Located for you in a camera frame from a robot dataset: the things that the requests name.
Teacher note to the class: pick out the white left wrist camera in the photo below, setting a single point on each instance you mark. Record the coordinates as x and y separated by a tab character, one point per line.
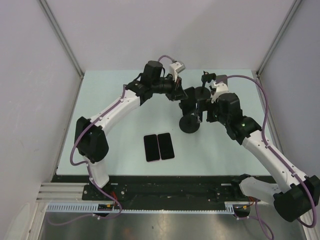
175	68

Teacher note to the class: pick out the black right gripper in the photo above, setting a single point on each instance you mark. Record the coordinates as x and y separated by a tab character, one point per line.
202	106

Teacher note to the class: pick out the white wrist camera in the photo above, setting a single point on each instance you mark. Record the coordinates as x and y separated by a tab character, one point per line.
217	89
175	68

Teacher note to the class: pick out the black tripod phone stand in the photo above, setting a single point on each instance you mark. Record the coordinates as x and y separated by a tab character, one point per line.
201	92

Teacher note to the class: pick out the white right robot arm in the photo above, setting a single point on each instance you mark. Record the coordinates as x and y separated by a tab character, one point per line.
294	193

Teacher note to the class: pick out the left aluminium frame post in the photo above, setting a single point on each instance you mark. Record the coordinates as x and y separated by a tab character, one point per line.
53	22

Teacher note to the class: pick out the white phone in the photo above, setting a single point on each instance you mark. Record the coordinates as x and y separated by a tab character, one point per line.
165	146

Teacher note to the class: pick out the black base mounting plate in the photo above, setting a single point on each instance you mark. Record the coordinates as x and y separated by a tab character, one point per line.
165	193

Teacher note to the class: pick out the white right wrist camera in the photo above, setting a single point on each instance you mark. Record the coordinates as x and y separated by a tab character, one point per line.
217	89

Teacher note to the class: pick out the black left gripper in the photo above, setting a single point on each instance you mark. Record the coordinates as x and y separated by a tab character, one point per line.
176	92

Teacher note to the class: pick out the white corner frame post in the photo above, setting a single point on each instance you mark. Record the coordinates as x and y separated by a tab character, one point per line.
296	4

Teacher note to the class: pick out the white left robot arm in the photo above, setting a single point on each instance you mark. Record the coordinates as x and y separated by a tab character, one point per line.
90	138

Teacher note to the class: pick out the pink phone black screen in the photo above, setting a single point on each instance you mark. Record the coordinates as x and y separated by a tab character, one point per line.
151	147

